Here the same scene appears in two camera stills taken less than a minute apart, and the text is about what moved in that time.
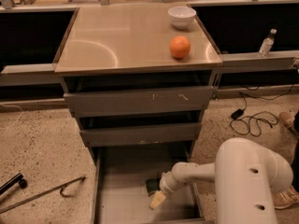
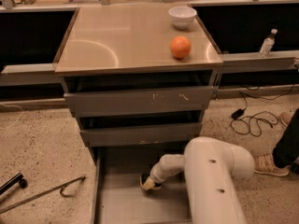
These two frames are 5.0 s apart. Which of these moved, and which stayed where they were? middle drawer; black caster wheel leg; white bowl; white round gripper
Moved: white round gripper
Stayed: black caster wheel leg; middle drawer; white bowl
